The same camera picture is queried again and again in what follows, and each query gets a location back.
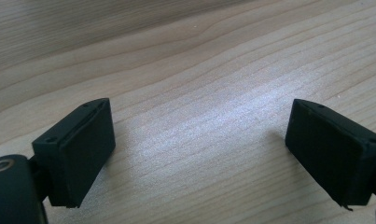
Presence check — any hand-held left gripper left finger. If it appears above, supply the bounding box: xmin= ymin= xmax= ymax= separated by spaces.
xmin=32 ymin=97 xmax=117 ymax=209

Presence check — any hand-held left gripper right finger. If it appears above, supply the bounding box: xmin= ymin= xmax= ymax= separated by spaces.
xmin=285 ymin=98 xmax=376 ymax=212

